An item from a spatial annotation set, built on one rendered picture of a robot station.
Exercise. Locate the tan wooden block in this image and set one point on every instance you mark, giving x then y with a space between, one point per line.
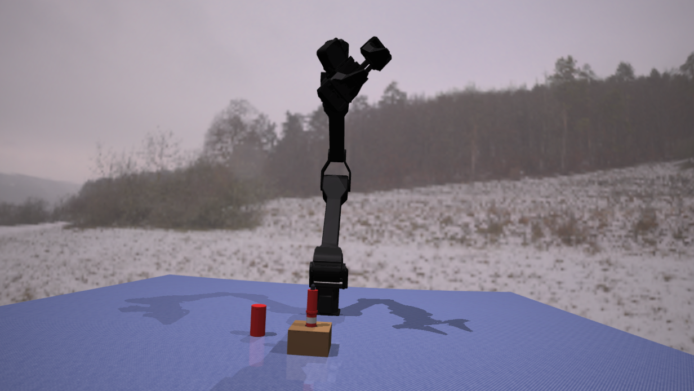
309 341

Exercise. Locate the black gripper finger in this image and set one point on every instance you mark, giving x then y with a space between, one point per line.
348 86
378 56

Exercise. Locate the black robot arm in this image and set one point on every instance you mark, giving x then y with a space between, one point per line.
327 264

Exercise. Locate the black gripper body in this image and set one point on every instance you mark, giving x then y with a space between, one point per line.
330 97

